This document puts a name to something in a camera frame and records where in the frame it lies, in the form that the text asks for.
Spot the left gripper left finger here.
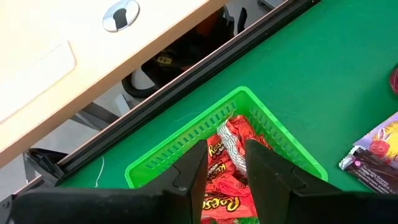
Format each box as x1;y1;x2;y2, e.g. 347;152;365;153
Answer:
8;139;209;224

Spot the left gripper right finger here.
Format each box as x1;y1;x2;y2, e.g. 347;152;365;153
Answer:
244;139;398;224

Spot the orange peanut butter cup packet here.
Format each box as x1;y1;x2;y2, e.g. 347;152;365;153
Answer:
216;114;271;177
214;167;249;190
205;134;229;186
201;183;259;222

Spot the colourful cartoon candy packet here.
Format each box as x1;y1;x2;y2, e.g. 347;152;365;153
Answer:
353;111;398;162

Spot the green plastic basket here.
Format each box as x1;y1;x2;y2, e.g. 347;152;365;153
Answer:
124;86;329;190

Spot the black orange backpack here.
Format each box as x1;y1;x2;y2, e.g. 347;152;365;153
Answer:
121;6;249;99

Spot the dark red soda can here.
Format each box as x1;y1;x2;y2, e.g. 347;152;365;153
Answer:
388;63;398;96

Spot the light wooden desk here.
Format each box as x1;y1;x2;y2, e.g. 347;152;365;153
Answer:
0;0;229;169

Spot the grey desk cable grommet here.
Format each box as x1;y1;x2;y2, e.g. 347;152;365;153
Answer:
101;0;141;33

